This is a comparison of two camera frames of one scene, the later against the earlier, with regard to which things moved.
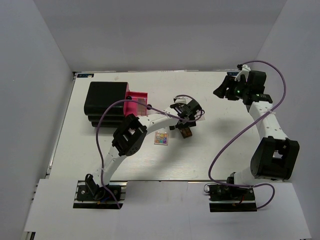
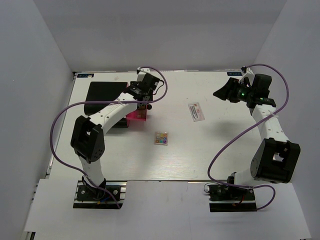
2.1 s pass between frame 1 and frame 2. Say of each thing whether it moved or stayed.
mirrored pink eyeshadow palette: stayed
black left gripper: moved
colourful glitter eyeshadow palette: stayed
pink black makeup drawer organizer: stayed
